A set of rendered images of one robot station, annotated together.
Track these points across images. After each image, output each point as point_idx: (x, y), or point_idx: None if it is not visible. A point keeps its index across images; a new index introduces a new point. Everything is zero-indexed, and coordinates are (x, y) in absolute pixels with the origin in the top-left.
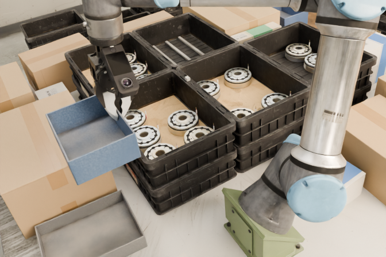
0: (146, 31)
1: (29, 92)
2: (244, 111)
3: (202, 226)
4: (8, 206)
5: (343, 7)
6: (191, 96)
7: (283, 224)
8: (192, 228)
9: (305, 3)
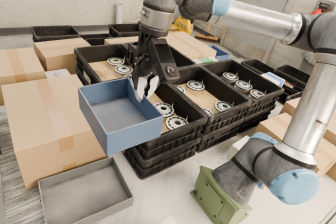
0: None
1: (41, 71)
2: (205, 110)
3: (174, 191)
4: (18, 162)
5: None
6: (169, 94)
7: (247, 199)
8: (167, 192)
9: (298, 39)
